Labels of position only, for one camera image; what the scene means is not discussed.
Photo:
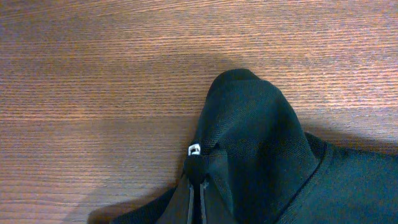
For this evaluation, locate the black polo shirt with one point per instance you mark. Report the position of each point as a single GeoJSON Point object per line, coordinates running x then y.
{"type": "Point", "coordinates": [251, 162]}

